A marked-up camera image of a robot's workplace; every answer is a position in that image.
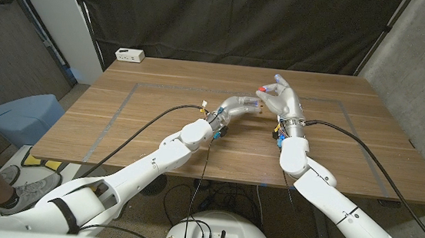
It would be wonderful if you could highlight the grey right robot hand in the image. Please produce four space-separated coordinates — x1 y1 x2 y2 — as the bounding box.
252 72 313 139

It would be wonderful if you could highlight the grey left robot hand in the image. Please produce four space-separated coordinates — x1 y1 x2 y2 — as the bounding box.
207 93 264 135

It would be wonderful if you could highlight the black backdrop curtain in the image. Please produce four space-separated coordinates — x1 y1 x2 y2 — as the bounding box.
65 0 413 94

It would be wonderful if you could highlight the white power strip box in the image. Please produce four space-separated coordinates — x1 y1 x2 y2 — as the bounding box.
115 47 146 64

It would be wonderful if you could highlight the black backdrop stand pole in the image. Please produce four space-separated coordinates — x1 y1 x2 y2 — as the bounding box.
58 0 111 71
353 0 413 81

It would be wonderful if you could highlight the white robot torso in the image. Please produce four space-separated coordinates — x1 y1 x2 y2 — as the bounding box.
163 206 277 238

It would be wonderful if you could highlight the grey table leg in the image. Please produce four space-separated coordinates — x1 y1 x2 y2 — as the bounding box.
309 208 334 238

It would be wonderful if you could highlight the white cabinet panel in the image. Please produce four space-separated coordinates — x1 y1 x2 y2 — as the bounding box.
0 0 110 86

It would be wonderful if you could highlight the blue-grey padded stool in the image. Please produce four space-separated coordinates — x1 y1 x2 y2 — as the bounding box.
0 89 67 152

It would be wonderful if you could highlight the grey sneaker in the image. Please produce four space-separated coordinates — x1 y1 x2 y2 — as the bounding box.
0 168 63 221
0 164 22 187

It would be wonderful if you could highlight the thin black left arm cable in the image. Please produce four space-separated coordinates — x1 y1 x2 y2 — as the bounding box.
78 126 214 238

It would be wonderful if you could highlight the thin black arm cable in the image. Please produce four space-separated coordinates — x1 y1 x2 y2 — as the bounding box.
78 126 214 238
276 170 423 238

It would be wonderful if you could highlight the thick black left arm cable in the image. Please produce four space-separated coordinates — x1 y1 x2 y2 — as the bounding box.
78 95 211 190

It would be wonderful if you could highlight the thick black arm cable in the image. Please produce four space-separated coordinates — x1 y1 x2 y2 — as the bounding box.
294 118 425 238
78 95 211 190

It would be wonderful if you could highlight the black floor cable bundle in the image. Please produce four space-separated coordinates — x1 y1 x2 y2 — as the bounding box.
160 175 265 236

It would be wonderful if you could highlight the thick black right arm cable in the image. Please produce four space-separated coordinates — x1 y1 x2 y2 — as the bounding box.
294 118 425 238

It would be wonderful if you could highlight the white floor cable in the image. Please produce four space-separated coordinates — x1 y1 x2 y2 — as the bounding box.
252 184 268 227

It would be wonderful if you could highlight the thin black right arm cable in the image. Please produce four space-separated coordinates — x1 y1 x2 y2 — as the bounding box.
276 170 423 238

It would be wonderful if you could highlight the dark door frame rail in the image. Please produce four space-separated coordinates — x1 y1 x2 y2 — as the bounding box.
0 0 85 87

